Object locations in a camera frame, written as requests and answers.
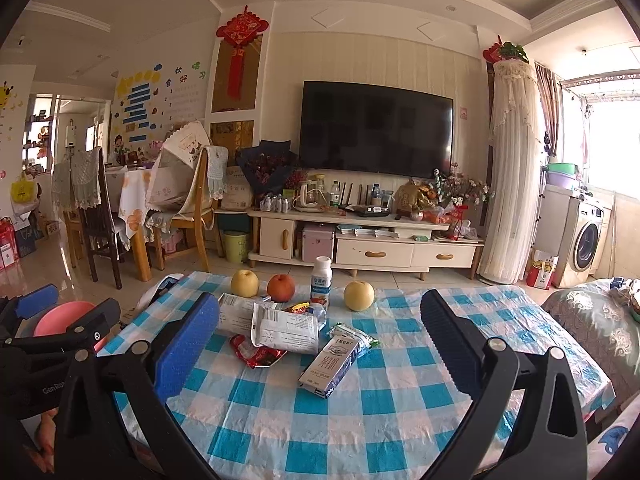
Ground pink plastic basin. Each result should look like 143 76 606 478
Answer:
34 300 108 352

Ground large red snack bag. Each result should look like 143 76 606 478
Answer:
229 335 288 370

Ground white printed paper leaflet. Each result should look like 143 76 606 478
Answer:
250 304 319 354

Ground yellow red snack wrapper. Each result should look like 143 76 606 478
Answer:
286 301 314 314

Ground green white snack wrapper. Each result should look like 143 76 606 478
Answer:
330 323 380 358

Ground white blue milk carton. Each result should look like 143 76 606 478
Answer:
298 336 359 399

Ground person left hand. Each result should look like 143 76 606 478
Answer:
29 408 58 474

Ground red gift boxes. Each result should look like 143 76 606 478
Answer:
0 217 20 270

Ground dark wooden chair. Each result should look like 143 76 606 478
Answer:
70 148 125 289

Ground dining table with cloth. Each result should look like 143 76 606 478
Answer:
105 167 152 282

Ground light wooden chair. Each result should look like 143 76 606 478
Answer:
145 145 228 272

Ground left yellow pear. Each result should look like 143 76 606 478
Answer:
230 269 260 298

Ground yellow pear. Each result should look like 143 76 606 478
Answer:
230 269 260 298
343 281 375 312

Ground green waste bin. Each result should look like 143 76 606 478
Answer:
222 231 250 263

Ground white washing machine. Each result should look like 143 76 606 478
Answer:
552 197 612 288

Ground red apple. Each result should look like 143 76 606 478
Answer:
267 274 296 302

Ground covered standing air conditioner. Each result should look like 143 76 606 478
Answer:
478 58 541 285

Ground blue checkered tablecloth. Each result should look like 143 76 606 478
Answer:
100 272 615 479

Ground white yogurt drink bottle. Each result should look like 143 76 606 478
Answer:
310 256 333 308

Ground dark wrapped flower bouquet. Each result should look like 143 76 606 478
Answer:
238 140 297 195

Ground right yellow pear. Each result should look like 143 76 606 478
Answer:
343 281 375 312

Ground pink storage box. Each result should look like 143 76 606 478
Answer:
302 223 335 263

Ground cream TV cabinet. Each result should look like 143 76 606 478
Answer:
247 210 484 281

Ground red Chinese knot ornament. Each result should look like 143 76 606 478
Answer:
216 6 269 110

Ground black flat television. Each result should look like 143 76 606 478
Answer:
298 81 454 178

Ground giraffe height wall sticker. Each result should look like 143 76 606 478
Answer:
0 81 13 110

